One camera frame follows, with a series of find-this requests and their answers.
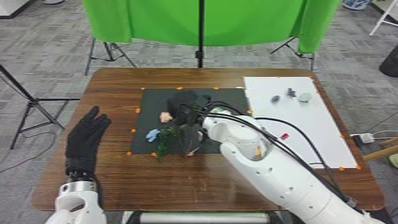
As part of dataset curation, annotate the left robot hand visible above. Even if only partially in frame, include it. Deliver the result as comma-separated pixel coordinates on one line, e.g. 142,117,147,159
64,106,113,175

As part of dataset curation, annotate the white power strip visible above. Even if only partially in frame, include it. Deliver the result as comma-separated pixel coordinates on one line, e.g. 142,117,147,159
348,132,378,145

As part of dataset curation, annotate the pale grey bar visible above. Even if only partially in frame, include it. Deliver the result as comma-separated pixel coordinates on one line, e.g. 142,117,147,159
137,212,272,224

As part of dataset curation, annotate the blue flower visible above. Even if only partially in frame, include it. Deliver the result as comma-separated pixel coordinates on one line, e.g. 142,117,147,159
144,128,163,144

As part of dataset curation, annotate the green sprig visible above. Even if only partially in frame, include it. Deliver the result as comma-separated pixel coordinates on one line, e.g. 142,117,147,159
153,126,181,163

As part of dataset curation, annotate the black tripod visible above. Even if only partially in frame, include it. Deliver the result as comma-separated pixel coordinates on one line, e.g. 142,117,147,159
0,64,82,151

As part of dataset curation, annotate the black cable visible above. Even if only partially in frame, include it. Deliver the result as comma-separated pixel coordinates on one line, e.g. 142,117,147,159
186,100,360,209

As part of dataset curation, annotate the white sheet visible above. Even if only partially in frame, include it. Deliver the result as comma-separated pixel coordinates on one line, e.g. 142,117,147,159
241,76,360,170

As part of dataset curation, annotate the black stand pole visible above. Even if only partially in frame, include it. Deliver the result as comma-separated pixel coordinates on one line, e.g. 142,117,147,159
193,0,208,70

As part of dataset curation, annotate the dark mat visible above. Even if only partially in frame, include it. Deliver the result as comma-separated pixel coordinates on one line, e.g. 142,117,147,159
129,87,252,156

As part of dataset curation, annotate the pink flower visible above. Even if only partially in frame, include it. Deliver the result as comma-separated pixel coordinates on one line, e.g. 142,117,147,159
158,111,176,124

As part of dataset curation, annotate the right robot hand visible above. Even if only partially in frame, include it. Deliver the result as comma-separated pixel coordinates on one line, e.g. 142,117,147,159
165,90,213,126

